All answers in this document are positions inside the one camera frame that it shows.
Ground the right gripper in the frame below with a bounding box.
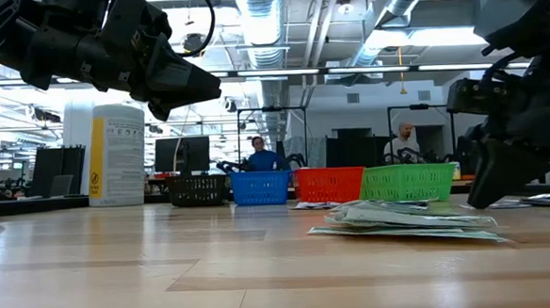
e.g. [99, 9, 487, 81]
[462, 105, 550, 211]

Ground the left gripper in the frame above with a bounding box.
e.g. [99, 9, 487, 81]
[76, 14, 224, 126]

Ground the black computer monitor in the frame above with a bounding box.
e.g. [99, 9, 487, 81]
[154, 135, 213, 176]

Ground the white yellow wipes canister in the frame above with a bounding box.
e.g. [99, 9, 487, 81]
[83, 103, 151, 209]

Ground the green-striped bandage strip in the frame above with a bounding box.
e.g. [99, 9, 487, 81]
[306, 216, 508, 254]
[338, 200, 449, 225]
[330, 196, 430, 214]
[323, 205, 497, 236]

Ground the green plastic basket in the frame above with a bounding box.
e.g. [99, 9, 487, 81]
[358, 160, 460, 206]

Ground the black plastic basket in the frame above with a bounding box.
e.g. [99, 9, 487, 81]
[166, 172, 229, 210]

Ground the person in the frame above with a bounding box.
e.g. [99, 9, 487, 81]
[381, 121, 423, 165]
[244, 134, 284, 173]

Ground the white LED light bar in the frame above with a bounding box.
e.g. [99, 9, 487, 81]
[0, 50, 531, 97]

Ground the blue plastic basket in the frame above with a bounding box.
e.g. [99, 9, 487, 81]
[230, 169, 295, 208]

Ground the black partition panel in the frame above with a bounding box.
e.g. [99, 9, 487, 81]
[27, 144, 89, 199]

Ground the red plastic basket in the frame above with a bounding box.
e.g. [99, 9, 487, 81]
[293, 165, 368, 205]

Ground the black overhead camera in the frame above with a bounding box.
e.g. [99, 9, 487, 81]
[182, 32, 207, 56]

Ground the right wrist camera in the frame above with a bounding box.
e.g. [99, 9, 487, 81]
[444, 74, 522, 119]

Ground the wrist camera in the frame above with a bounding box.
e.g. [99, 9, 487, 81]
[444, 74, 522, 119]
[99, 0, 174, 41]

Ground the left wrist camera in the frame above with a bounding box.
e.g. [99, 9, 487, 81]
[99, 0, 174, 41]

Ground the black left wrist camera cable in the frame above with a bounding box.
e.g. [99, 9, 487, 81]
[171, 0, 218, 59]

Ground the wide silver ceiling duct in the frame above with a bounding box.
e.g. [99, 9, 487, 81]
[231, 0, 297, 140]

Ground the black aluminium rig frame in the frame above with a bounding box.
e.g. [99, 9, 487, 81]
[0, 170, 550, 224]

